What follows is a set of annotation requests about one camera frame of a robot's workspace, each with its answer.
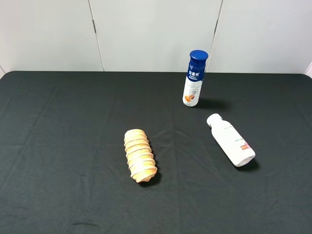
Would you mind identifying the blue capped yogurt bottle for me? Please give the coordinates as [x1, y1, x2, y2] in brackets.
[182, 50, 209, 107]

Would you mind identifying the stacked orange bread roll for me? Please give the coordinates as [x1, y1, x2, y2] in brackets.
[124, 129, 157, 183]

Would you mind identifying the white milk bottle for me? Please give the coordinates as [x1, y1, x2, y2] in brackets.
[207, 114, 255, 167]

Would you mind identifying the black tablecloth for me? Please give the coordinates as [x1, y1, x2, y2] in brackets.
[0, 71, 312, 234]

